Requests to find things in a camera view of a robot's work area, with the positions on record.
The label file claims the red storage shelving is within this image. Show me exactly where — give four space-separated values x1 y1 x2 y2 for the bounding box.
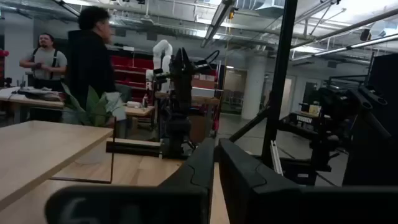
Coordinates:
110 54 218 103

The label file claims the black panel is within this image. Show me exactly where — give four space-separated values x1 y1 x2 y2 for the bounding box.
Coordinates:
341 52 398 187

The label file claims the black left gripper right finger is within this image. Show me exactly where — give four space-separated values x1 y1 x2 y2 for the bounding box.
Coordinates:
218 138 398 224

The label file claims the long ceiling light fixture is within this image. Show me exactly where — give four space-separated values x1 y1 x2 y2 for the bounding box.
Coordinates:
200 0 237 48
290 32 398 62

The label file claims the green plant in white pot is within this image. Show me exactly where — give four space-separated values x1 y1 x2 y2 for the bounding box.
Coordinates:
60 82 127 128

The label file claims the cardboard box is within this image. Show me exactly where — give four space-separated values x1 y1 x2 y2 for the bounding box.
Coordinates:
191 77 217 90

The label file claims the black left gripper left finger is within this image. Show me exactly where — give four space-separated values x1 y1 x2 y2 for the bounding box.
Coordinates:
45 138 215 224

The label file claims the person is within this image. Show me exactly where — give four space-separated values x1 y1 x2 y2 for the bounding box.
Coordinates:
66 6 128 124
19 32 68 123

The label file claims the white round column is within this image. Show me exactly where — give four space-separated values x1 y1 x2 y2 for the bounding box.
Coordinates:
241 57 267 121

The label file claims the wooden work table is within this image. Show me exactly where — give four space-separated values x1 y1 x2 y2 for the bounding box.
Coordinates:
124 105 155 118
0 86 65 124

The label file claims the white box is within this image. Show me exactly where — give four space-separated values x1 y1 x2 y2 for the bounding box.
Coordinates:
191 86 223 99

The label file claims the wooden shelf black metal frame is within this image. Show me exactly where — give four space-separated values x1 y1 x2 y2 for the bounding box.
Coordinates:
0 116 118 212

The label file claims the white aluminium bracket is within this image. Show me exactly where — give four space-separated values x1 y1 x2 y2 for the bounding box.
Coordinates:
269 139 284 177

